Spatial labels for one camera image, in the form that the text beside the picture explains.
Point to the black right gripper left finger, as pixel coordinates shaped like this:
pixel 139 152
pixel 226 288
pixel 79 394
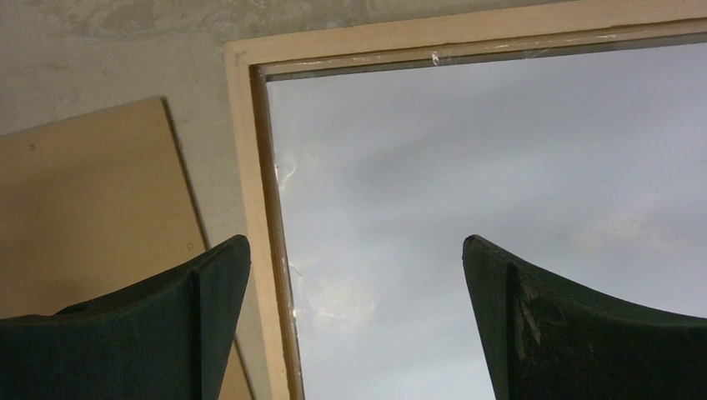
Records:
pixel 166 337

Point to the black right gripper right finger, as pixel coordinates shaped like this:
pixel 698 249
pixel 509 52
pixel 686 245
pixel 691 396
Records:
pixel 547 337

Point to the plant photo print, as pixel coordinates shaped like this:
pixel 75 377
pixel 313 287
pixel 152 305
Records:
pixel 592 166

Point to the wooden picture frame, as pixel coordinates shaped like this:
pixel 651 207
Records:
pixel 250 62

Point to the brown backing board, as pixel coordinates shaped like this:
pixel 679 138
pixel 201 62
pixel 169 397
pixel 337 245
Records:
pixel 90 205

